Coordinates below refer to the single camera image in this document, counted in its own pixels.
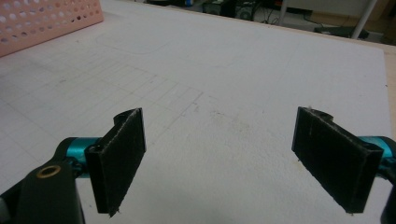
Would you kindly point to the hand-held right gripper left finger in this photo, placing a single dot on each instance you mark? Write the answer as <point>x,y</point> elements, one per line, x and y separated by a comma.
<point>118,161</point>

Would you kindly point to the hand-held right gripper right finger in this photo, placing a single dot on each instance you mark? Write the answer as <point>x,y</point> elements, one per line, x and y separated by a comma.
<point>333,161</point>

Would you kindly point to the pink plastic basket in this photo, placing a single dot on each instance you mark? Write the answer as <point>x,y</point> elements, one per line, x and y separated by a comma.
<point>46,25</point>

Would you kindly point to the black flat device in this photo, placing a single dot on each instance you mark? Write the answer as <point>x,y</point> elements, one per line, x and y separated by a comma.
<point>336,32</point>

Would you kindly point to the white grid mat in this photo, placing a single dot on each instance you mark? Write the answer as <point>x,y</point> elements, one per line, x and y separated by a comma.
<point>218,68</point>

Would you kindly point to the white metal stand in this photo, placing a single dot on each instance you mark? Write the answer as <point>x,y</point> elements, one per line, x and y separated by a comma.
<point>364,21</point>

